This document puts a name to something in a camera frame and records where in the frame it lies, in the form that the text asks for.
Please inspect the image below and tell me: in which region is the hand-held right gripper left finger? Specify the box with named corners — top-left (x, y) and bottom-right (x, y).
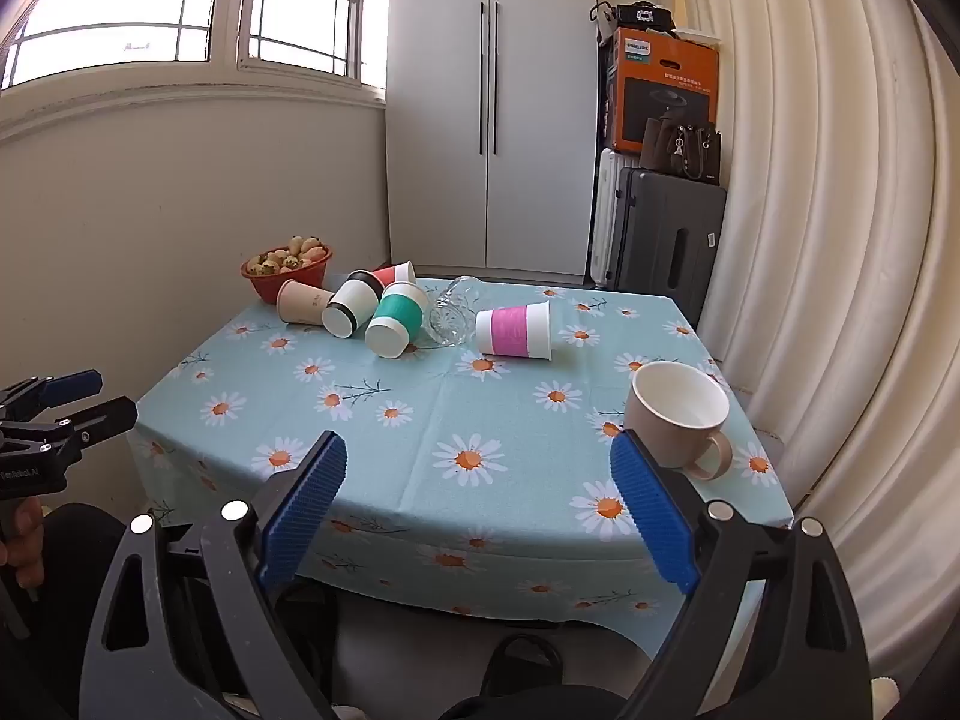
top-left (79, 431), bottom-right (350, 720)

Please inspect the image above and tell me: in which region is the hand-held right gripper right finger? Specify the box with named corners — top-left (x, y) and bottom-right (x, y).
top-left (610, 429), bottom-right (875, 720)

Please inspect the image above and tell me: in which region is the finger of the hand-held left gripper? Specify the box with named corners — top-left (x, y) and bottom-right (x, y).
top-left (0, 395), bottom-right (140, 470)
top-left (0, 369), bottom-right (104, 421)

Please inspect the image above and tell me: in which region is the beige paper cup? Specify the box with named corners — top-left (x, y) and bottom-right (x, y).
top-left (276, 280), bottom-right (336, 327)

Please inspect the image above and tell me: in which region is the black and white paper cup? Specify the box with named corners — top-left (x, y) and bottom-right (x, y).
top-left (322, 270), bottom-right (386, 339)

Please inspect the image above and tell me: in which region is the green sleeve paper cup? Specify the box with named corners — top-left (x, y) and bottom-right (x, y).
top-left (364, 281), bottom-right (429, 359)

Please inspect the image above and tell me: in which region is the pink sleeve paper cup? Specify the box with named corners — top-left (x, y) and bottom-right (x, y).
top-left (475, 301), bottom-right (554, 361)

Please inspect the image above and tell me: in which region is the clear glass cup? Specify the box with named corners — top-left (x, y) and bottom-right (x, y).
top-left (428, 275), bottom-right (485, 349)

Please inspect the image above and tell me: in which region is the person's left hand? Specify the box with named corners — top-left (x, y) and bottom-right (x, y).
top-left (0, 496), bottom-right (47, 571)

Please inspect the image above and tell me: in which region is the beige ceramic mug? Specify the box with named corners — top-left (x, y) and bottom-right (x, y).
top-left (624, 361), bottom-right (734, 482)

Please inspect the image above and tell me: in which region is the floral light blue tablecloth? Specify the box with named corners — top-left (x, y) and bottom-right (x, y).
top-left (127, 277), bottom-right (796, 642)

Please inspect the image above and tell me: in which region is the black slipper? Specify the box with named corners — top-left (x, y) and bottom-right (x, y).
top-left (478, 634), bottom-right (575, 698)

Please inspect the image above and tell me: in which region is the red bowl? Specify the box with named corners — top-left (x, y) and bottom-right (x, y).
top-left (241, 244), bottom-right (335, 305)

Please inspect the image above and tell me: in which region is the pile of tan round fruits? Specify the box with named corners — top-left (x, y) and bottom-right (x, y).
top-left (247, 235), bottom-right (329, 276)

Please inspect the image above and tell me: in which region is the dark grey suitcase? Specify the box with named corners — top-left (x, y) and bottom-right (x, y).
top-left (603, 167), bottom-right (728, 328)

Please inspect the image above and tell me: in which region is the white suitcase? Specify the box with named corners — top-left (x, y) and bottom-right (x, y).
top-left (589, 148), bottom-right (646, 290)

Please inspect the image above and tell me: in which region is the cream curtain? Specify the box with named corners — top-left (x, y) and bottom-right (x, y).
top-left (670, 0), bottom-right (960, 691)

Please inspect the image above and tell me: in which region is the brown handbag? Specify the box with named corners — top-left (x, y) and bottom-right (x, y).
top-left (639, 114), bottom-right (723, 185)

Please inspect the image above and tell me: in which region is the window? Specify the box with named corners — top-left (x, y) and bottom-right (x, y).
top-left (0, 0), bottom-right (392, 104)

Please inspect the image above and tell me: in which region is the white wardrobe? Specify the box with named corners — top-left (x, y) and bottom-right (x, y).
top-left (385, 0), bottom-right (620, 287)

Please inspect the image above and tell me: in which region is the orange cardboard box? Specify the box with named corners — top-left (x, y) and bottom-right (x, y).
top-left (606, 28), bottom-right (720, 154)

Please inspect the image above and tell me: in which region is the black camera bag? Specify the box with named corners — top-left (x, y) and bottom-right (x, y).
top-left (589, 1), bottom-right (674, 35)

